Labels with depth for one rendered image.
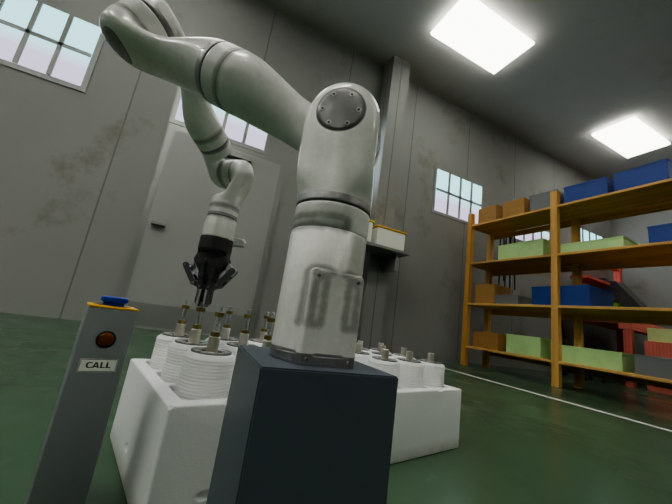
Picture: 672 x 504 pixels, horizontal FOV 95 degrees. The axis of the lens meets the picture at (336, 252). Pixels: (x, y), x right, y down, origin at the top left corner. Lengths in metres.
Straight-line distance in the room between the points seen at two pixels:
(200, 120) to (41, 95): 3.65
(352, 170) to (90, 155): 3.74
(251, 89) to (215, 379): 0.48
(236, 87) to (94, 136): 3.62
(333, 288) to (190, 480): 0.43
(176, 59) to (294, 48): 4.50
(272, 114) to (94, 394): 0.51
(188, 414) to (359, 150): 0.48
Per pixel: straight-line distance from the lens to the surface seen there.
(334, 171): 0.35
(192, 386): 0.64
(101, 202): 3.84
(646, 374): 3.89
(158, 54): 0.61
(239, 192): 0.79
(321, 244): 0.33
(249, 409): 0.30
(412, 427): 1.02
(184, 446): 0.62
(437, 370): 1.14
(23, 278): 3.87
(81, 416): 0.66
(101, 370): 0.65
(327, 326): 0.32
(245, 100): 0.50
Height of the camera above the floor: 0.35
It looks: 12 degrees up
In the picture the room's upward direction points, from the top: 8 degrees clockwise
